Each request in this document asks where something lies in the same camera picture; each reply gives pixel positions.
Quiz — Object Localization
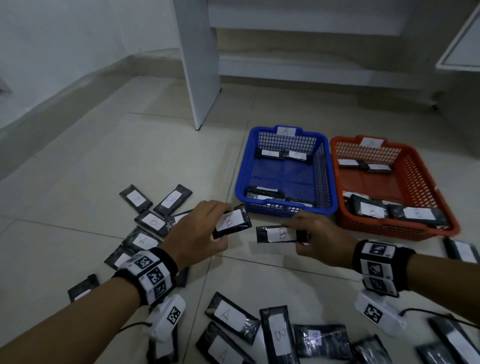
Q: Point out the person's right hand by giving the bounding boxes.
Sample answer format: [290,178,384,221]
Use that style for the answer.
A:
[281,209,357,269]

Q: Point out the person's left hand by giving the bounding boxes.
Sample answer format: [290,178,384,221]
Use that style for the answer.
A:
[160,199,234,272]

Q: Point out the blue plastic basket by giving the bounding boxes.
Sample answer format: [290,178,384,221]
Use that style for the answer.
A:
[234,125,338,219]

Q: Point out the orange plastic basket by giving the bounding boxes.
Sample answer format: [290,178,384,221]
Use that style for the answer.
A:
[329,135,461,242]

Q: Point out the pile of black labelled packets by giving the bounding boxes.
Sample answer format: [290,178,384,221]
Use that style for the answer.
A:
[67,183,480,364]

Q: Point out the person's left forearm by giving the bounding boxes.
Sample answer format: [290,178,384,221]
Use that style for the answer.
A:
[0,277,142,364]

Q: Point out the person's right forearm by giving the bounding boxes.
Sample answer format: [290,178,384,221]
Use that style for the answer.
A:
[404,253,480,327]

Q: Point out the white desk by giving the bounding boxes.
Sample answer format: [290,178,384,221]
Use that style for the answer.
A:
[172,0,480,158]

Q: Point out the white cabinet door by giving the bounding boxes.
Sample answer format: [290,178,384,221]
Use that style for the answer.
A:
[434,5,480,73]

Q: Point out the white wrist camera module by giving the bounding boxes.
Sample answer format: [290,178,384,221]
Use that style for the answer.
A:
[144,293,187,343]
[354,291,408,337]

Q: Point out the black camera cable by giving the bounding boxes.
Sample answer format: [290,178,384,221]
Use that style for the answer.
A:
[399,307,480,331]
[119,320,153,335]

